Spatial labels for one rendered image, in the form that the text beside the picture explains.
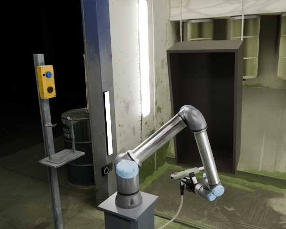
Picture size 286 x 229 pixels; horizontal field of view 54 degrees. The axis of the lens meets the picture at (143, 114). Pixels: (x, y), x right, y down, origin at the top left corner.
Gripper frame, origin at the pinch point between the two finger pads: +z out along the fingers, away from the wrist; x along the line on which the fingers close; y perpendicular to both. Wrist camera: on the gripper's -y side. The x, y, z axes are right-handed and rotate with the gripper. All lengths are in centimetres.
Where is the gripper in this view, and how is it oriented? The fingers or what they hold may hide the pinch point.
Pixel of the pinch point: (181, 177)
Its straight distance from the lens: 257.1
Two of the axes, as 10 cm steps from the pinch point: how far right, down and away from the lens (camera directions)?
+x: 8.2, -1.4, 5.5
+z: -5.7, -1.8, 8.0
